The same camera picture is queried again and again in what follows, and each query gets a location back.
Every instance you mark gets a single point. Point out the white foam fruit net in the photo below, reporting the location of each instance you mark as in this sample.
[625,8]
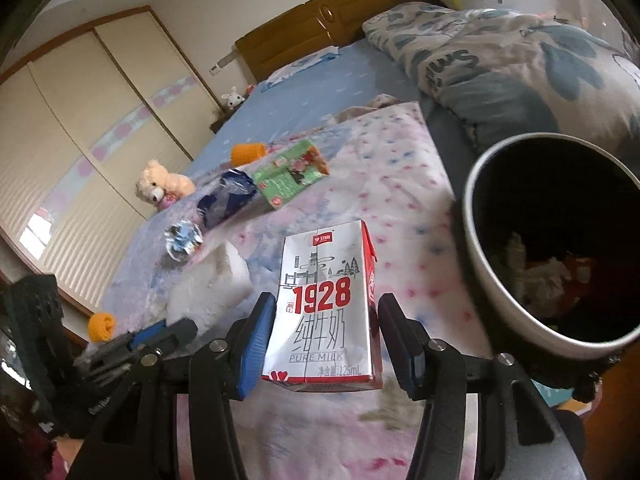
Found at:
[210,285]

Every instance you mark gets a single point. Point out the teal printed box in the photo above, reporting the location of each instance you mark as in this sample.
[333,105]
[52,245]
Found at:
[562,392]

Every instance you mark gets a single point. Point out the cream teddy bear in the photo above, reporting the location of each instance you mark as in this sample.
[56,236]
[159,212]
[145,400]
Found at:
[152,180]

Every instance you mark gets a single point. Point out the orange foam fruit net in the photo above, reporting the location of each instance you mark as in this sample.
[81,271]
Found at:
[247,153]
[101,327]

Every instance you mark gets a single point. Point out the wooden headboard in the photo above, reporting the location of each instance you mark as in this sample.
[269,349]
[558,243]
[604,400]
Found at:
[300,30]

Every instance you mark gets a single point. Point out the cream sliding door wardrobe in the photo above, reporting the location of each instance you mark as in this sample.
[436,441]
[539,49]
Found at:
[75,135]

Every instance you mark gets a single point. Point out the white tissue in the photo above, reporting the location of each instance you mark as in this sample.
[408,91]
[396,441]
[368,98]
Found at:
[537,272]

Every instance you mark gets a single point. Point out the silver blue wrapper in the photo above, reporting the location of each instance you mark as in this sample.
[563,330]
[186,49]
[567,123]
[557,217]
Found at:
[184,240]

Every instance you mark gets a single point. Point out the bed with blue sheet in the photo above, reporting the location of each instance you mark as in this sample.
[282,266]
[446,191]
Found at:
[310,105]

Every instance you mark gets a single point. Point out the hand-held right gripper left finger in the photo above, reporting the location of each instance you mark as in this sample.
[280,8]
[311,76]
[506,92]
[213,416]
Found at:
[256,345]

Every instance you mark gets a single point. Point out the green snack packet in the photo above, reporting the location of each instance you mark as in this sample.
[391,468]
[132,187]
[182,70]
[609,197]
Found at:
[290,175]

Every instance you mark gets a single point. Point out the red white milk carton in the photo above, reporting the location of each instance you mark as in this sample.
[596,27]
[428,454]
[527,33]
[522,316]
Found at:
[320,310]

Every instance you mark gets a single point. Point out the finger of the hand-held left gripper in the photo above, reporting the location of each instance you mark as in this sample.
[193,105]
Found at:
[146,336]
[181,332]

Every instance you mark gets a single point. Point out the white bunny toy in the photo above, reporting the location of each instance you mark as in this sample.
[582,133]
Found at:
[233,99]

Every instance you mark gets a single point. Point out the red snack bag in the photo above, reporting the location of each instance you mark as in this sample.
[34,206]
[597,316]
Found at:
[582,272]

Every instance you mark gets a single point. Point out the blue white pillow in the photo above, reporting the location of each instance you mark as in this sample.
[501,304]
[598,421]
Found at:
[305,66]

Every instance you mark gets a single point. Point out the grey quilt with blue hearts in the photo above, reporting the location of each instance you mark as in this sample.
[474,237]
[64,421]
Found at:
[500,60]

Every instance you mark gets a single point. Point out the beige pink cloth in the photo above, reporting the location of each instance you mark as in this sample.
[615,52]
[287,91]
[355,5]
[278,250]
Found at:
[370,105]

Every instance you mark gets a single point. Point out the dark wooden nightstand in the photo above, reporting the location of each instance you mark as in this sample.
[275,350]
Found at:
[220,120]

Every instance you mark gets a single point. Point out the dark blue plastic wrapper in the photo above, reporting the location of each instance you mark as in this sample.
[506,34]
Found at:
[225,200]

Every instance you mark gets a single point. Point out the black round trash bin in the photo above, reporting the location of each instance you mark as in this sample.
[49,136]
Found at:
[550,185]

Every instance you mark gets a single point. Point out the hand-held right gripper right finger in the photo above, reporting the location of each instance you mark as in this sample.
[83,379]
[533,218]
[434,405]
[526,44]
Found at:
[407,350]

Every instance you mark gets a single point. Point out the floral pink blanket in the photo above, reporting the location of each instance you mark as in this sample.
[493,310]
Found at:
[400,210]

